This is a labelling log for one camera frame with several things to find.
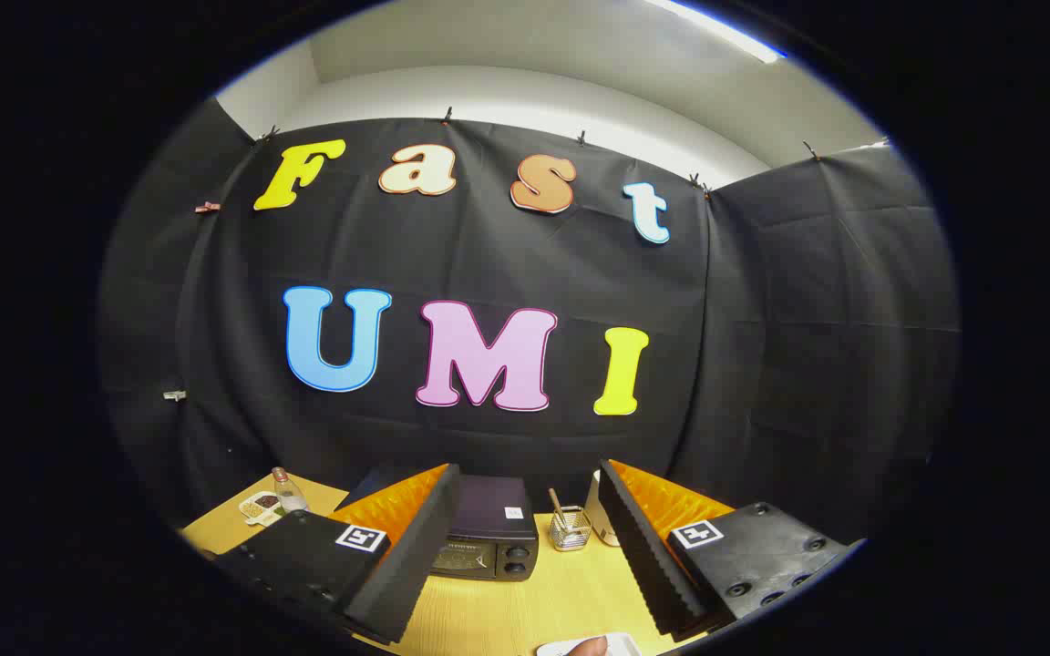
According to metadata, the black toaster oven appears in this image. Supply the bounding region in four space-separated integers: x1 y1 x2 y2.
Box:
335 465 540 583

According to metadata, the small white snack dish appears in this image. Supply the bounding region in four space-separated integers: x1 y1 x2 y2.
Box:
239 492 284 528

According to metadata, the wire mesh utensil holder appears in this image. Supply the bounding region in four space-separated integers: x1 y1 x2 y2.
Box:
549 506 592 552

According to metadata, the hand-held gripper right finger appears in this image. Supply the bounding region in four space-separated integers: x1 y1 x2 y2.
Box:
598 459 854 639

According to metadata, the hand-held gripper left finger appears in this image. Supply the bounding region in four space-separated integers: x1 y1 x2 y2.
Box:
213 463 462 646

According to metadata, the white square plate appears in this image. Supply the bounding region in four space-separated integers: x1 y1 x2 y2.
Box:
537 633 643 656

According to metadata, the white pop-up toaster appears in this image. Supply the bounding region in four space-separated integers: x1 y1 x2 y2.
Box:
584 469 622 548

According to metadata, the clear plastic bottle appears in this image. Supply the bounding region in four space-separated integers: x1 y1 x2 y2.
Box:
272 467 309 514

